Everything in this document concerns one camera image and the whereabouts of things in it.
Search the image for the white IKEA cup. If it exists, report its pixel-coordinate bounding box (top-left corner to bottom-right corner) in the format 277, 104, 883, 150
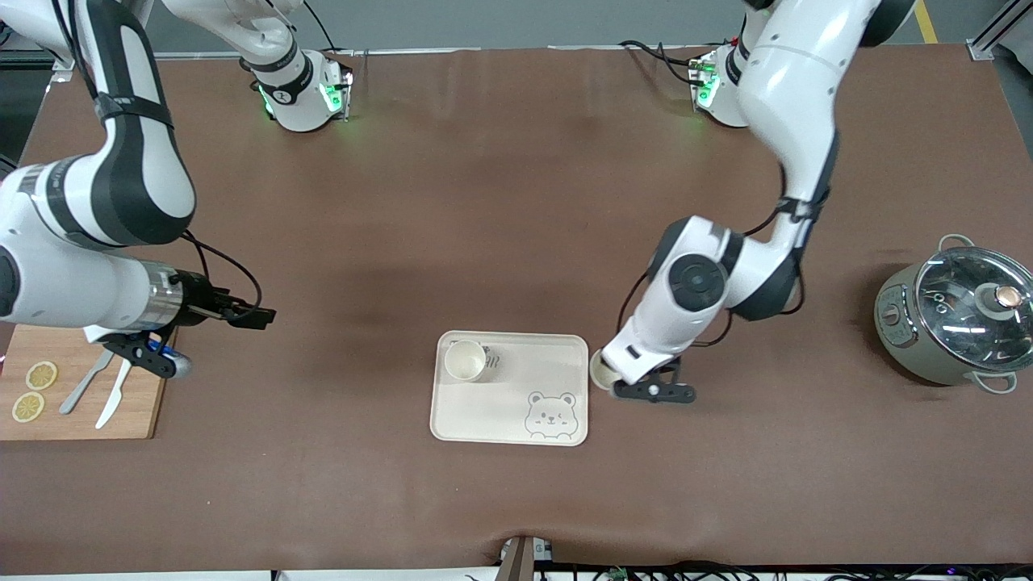
590, 349, 626, 393
444, 340, 487, 383

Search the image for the aluminium frame profile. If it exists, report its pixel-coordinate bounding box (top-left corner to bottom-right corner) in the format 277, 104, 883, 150
966, 0, 1033, 62
0, 20, 77, 84

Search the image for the glass pot lid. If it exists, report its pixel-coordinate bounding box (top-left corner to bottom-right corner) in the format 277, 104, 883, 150
914, 246, 1033, 374

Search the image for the cream bear print tray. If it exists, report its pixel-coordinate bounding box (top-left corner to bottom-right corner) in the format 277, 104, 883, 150
429, 330, 590, 447

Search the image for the black base cable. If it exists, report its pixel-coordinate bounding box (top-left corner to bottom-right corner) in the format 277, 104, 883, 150
619, 39, 701, 86
303, 0, 341, 54

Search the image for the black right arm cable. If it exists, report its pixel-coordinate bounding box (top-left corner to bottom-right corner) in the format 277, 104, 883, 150
184, 230, 264, 312

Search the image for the white plastic knife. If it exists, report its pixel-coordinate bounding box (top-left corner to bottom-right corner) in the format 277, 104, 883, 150
94, 359, 134, 430

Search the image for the long black left arm cable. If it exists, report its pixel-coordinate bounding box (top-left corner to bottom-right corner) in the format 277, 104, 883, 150
616, 198, 808, 349

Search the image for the black left base cable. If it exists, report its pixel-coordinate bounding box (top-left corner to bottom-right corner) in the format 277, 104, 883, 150
619, 39, 701, 86

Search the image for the wooden cutting board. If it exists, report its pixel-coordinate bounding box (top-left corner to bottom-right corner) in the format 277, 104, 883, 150
0, 323, 178, 441

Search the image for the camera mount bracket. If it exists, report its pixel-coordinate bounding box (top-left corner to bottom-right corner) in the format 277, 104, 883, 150
499, 536, 554, 581

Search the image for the brown table mat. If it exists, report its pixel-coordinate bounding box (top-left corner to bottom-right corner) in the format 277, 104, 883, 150
0, 44, 1033, 575

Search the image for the grey plastic knife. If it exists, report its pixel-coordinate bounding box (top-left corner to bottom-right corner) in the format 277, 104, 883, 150
58, 349, 114, 416

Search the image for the grey pot with glass lid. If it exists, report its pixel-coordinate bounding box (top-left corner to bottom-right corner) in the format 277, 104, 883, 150
874, 234, 1033, 395

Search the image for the black right base cable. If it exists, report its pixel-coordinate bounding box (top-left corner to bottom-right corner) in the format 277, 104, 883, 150
303, 0, 341, 54

